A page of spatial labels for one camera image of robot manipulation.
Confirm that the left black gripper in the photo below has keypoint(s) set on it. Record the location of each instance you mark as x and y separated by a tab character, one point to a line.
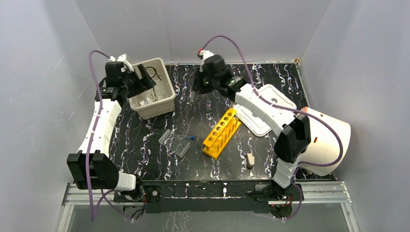
142	81

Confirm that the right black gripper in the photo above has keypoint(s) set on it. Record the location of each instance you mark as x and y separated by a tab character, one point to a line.
196	84

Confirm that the blue capped plastic tube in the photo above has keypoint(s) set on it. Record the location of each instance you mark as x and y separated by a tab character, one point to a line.
192	96

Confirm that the white bin lid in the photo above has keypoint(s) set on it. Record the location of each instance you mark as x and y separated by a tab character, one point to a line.
270	105

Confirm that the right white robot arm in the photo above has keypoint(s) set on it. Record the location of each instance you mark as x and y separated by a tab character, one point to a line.
291	126

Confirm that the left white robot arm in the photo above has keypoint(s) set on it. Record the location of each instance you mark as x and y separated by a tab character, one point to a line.
91	166

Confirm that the beige plastic bin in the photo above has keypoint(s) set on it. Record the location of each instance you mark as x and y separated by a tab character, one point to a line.
160	99

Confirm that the yellow test tube rack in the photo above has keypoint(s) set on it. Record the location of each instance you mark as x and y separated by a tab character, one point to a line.
221	134

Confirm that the clear well plate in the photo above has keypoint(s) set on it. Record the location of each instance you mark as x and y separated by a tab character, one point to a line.
175	143

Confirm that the small beige stopper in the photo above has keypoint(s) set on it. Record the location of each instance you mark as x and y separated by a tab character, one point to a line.
250	160

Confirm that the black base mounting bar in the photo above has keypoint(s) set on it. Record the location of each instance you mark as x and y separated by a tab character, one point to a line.
211	196

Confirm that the white centrifuge with orange lid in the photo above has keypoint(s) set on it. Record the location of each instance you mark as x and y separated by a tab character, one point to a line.
324	147

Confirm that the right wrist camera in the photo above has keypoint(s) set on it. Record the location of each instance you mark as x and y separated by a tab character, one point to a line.
204	54

